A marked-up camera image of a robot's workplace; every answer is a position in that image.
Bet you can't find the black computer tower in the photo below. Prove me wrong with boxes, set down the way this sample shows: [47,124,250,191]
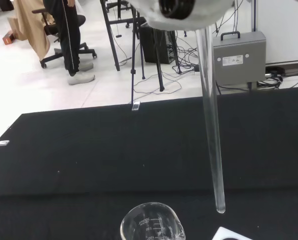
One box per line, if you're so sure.
[138,24,178,65]

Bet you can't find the person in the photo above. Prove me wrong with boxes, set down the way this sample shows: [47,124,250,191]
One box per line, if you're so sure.
[42,0,96,87]

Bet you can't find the white test tube rack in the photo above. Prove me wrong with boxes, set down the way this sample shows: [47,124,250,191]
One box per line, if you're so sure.
[211,226,255,240]

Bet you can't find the black desk frame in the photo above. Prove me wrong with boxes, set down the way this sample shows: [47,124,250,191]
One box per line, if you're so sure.
[99,0,140,72]

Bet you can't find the black tripod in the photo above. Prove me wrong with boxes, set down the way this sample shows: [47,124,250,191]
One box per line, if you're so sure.
[128,4,183,105]

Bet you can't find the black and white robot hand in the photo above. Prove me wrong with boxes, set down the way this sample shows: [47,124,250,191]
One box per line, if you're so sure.
[128,0,237,32]

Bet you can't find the clear glass beaker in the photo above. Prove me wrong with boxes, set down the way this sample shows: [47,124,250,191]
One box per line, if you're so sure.
[119,201,188,240]

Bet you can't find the black floor cable tangle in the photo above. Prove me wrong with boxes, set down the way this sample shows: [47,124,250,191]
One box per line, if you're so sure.
[173,31,203,74]

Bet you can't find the black office chair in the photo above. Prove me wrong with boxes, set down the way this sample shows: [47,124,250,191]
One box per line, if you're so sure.
[31,7,98,69]

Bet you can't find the grey floor cable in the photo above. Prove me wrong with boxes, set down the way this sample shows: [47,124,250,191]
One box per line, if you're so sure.
[133,71,183,96]

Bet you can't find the black cloth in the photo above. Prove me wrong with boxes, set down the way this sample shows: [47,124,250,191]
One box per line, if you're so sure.
[0,85,298,240]

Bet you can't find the tan hanging fabric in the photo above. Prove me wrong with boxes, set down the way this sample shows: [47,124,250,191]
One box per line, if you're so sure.
[12,0,51,63]

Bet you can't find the orange cardboard box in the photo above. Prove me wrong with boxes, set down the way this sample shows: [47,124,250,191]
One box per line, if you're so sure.
[2,33,15,46]

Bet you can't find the black coiled floor cable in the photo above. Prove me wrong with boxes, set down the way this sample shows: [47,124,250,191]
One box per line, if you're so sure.
[256,65,298,90]

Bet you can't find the grey metal box with handle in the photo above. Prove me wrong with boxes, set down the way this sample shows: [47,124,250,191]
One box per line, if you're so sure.
[211,30,268,88]

